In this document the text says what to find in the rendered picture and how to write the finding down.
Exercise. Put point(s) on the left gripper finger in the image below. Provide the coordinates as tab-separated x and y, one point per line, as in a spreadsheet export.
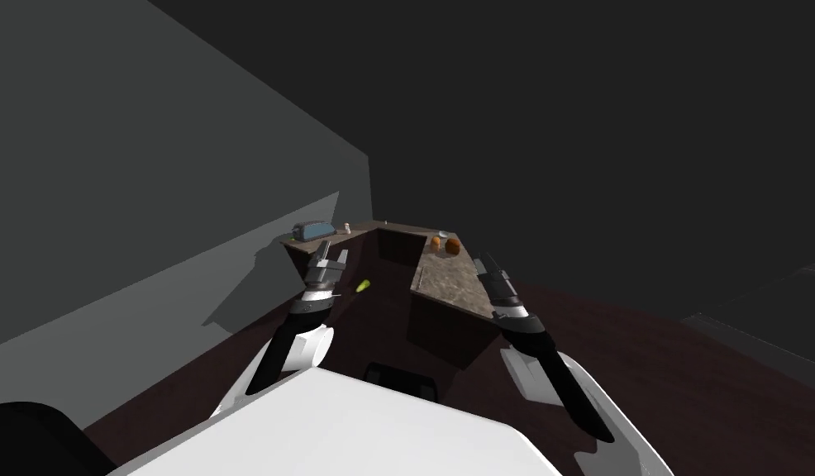
343	258
324	252

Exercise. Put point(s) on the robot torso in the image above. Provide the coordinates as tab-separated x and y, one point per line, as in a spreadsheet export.
328	430

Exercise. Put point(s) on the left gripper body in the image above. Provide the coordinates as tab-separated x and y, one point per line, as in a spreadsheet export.
324	274

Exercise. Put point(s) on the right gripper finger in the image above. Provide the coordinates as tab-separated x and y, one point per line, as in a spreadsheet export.
495	264
480	267

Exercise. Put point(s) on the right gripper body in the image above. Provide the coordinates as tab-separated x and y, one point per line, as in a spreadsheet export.
502	289

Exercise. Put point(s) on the blue-grey toaster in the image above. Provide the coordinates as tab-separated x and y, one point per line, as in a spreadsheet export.
313	231

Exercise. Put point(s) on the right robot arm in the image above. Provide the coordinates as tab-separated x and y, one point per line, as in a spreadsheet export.
546	357

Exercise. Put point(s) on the large orange fruit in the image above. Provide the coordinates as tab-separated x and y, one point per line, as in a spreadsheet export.
452	246

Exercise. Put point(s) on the yellow-green oblong object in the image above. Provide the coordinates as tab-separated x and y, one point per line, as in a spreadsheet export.
362	285

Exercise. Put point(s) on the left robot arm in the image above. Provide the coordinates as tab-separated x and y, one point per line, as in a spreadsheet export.
300	334

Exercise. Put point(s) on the dark brown counter cabinet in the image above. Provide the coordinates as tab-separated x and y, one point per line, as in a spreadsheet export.
447	330

